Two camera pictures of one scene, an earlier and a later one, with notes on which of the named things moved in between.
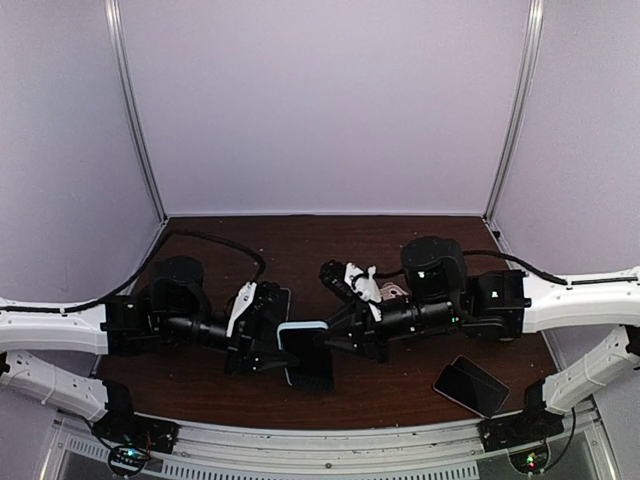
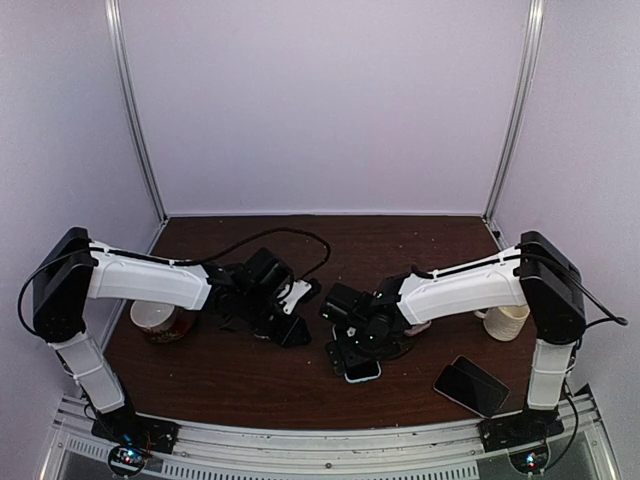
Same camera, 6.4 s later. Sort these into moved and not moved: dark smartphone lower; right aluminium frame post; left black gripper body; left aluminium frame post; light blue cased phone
Moved: light blue cased phone; left black gripper body
Not moved: left aluminium frame post; dark smartphone lower; right aluminium frame post
